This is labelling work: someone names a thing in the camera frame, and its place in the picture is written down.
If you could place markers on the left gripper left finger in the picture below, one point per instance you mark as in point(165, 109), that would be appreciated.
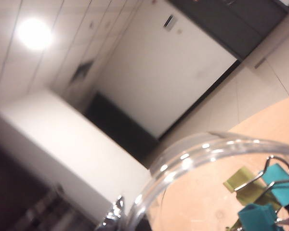
point(113, 214)

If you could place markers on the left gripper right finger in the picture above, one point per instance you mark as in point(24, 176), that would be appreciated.
point(139, 223)

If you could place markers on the clear plastic clip jar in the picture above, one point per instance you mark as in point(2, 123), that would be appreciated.
point(187, 163)

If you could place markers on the green binder clip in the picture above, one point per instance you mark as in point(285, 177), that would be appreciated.
point(245, 185)

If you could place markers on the teal binder clip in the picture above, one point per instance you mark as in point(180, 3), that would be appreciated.
point(257, 216)
point(281, 183)

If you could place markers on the metal bar railing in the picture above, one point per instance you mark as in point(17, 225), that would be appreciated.
point(50, 211)

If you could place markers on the dark door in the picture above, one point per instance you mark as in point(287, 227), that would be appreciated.
point(120, 125)

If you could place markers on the ceiling air vent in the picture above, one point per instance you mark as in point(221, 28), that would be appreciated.
point(82, 69)

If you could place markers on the round ceiling light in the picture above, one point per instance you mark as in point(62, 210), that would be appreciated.
point(34, 34)

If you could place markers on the wall switch panel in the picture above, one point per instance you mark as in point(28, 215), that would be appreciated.
point(169, 22)

